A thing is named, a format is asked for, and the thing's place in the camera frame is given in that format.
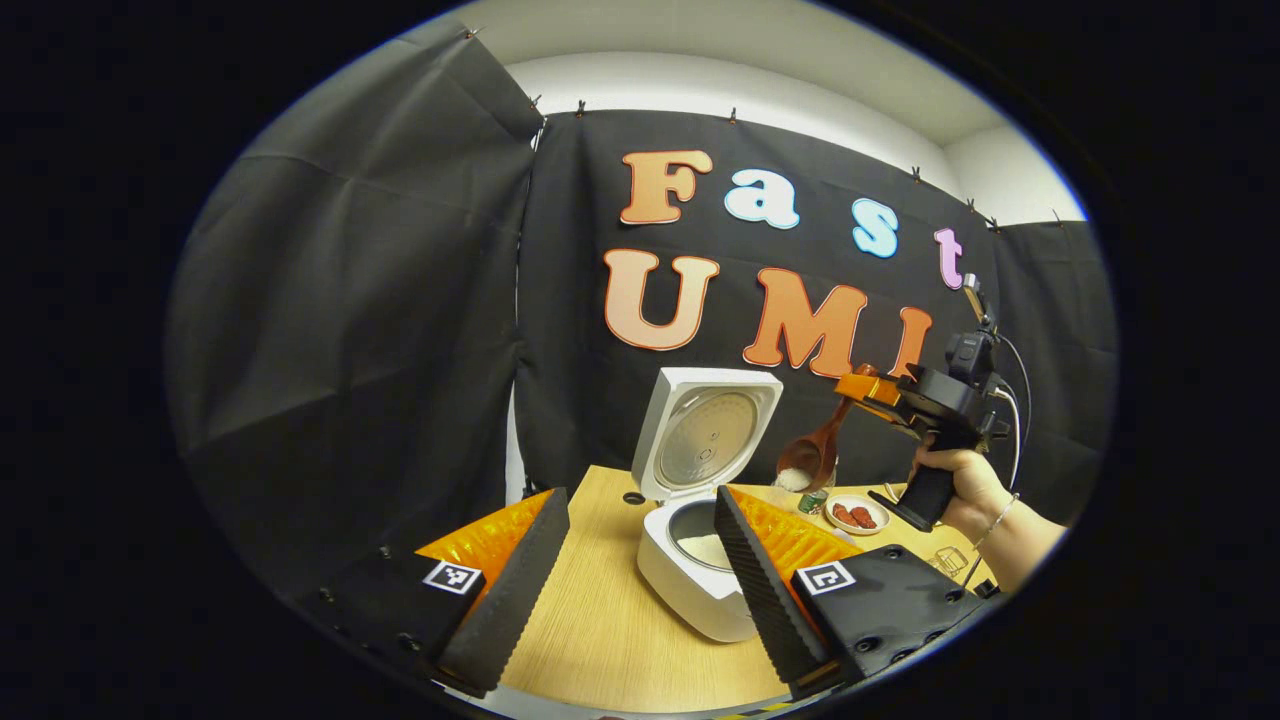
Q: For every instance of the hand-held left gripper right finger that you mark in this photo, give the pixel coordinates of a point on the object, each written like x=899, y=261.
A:
x=760, y=590

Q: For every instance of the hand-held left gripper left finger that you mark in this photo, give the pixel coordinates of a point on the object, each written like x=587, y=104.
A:
x=520, y=590

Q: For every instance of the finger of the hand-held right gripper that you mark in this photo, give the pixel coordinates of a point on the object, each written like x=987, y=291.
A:
x=875, y=390

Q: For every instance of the white rice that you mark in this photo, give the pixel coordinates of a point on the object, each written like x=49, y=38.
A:
x=703, y=550

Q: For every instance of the white rice cooker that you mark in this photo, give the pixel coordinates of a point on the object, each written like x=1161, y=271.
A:
x=690, y=600

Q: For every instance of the brown wooden spoon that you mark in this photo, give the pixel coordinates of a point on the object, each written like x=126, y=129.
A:
x=825, y=445

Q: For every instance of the spoonful of white rice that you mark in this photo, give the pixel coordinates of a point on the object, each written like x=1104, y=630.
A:
x=793, y=480

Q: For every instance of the clear plastic water bottle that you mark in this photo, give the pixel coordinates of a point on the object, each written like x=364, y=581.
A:
x=815, y=502

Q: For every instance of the white round plate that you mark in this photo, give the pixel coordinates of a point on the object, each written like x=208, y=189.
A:
x=858, y=531

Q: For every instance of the black backdrop cloth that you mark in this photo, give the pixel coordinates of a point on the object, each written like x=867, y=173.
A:
x=340, y=350

